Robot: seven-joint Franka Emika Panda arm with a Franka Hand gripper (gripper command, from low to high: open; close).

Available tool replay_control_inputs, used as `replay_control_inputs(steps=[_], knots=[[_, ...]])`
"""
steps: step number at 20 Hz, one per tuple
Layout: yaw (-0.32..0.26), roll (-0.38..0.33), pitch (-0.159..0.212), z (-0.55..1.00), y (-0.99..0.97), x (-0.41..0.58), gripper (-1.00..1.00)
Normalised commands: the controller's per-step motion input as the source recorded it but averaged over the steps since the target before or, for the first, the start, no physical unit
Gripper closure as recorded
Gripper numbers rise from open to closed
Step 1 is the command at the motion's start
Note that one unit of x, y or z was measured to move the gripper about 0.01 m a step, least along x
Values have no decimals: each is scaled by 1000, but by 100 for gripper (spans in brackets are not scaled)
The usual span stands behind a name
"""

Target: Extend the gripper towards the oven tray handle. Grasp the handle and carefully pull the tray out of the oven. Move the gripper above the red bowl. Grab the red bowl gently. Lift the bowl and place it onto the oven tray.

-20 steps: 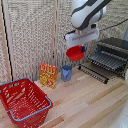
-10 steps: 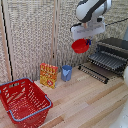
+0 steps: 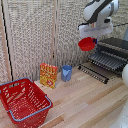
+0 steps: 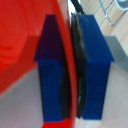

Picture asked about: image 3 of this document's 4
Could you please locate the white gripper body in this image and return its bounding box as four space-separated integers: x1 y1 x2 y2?
78 21 114 40

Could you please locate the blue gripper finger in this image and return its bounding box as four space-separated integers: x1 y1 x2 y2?
92 38 98 45

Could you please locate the red plastic bowl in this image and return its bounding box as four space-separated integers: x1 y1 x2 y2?
77 36 97 52

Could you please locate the black oven tray rack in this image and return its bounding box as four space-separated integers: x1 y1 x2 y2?
87 49 128 73

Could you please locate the black toaster oven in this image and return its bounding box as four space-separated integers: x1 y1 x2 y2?
95 36 128 80

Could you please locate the black oven door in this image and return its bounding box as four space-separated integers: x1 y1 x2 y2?
77 63 110 85

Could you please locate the blue plastic cup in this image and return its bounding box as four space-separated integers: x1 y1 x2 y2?
61 64 73 82

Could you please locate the yellow red cardboard box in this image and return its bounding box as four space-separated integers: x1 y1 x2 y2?
39 62 59 90

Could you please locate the woven wicker folding screen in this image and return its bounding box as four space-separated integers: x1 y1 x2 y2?
0 0 128 84

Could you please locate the red plastic shopping basket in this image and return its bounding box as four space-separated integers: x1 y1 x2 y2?
0 77 54 128

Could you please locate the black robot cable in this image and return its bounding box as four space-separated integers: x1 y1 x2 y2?
111 21 128 28

